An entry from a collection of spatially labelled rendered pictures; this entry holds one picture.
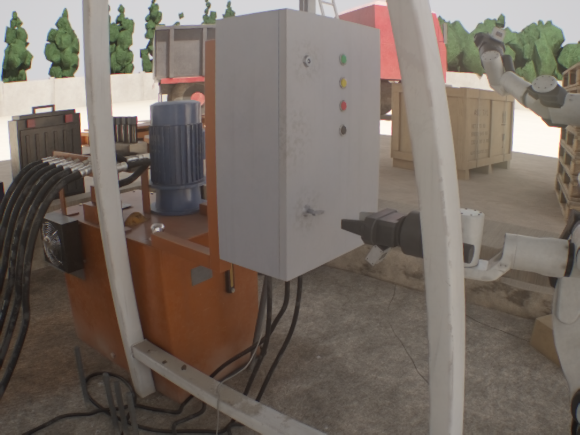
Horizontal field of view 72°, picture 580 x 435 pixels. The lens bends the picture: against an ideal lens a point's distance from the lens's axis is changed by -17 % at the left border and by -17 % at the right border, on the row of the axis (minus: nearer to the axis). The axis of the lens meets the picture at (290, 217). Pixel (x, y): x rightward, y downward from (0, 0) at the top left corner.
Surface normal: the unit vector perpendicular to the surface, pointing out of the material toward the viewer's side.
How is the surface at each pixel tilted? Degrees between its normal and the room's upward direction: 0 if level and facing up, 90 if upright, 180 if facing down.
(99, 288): 90
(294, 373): 0
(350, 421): 0
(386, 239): 90
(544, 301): 91
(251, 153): 90
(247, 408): 0
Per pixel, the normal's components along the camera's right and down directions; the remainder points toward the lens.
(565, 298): -0.55, 0.23
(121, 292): 0.77, 0.19
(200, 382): 0.00, -0.96
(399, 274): -0.71, 0.02
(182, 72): 0.30, 0.26
